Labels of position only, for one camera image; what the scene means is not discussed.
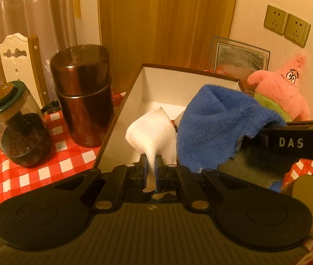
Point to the white sock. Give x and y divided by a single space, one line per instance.
151 132

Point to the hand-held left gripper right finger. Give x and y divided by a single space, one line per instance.
158 172

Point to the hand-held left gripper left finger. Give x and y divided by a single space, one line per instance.
144 171

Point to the white wooden chair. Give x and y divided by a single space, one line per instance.
15 60

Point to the framed picture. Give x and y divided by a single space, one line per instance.
239 58

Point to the gold wall socket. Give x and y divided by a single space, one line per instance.
275 20
297 30

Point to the glass jar with dark lid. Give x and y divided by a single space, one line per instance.
18 132

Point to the red checkered tablecloth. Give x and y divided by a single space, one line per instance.
71 160

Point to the blue and grey fluffy cloth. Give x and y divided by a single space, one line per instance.
214 121

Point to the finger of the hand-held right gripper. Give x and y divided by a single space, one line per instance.
253 142

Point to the pink starfish plush toy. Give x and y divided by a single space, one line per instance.
280 91

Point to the wooden door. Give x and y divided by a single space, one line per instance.
167 19

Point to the brown cardboard box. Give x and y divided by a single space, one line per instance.
126 110

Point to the brown metal canister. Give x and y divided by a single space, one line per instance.
82 96

